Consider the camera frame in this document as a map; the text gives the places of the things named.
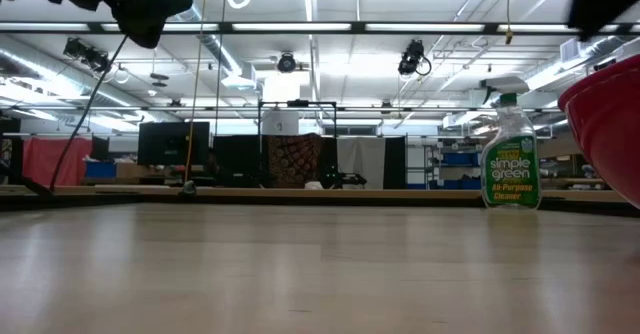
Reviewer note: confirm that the black horizontal frame bar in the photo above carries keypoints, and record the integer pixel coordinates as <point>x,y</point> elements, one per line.
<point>320,26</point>

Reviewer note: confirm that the green all-purpose cleaner spray bottle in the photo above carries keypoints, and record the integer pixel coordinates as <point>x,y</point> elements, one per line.
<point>511,169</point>

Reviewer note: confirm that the wooden edge board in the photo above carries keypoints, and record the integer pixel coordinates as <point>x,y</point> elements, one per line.
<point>320,193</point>

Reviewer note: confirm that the white box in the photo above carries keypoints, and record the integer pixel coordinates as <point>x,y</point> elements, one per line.
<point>280,123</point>

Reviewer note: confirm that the black computer monitor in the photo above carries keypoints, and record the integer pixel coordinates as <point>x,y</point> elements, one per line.
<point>172,144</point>

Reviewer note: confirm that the black hanging camera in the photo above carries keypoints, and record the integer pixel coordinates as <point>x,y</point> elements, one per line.
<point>412,56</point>

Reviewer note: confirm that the black metal frame stand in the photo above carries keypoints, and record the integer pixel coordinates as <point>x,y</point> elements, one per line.
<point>259,124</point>

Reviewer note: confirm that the dark patterned tapestry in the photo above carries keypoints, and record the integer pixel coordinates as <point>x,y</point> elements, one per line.
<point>295,159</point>

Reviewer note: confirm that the blue storage bin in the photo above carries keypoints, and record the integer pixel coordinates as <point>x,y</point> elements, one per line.
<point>100,169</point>
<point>460,159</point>

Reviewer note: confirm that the black hanging curtain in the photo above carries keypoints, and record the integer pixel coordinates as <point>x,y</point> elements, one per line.
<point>395,163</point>

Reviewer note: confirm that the red cloth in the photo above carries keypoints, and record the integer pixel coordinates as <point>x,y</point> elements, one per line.
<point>52,161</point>

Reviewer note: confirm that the red plastic bowl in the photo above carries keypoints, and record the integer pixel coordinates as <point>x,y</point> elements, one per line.
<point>610,129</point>

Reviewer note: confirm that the white hanging cloth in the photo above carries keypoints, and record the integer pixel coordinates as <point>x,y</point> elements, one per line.
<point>361,161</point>

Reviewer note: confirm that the black partition screen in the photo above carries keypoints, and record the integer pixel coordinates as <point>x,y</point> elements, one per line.
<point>237,159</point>

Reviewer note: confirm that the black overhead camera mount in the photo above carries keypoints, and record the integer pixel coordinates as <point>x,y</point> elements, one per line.
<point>87,54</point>

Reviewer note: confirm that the round black ceiling camera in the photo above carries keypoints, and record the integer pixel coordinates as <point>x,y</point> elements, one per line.
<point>286,63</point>

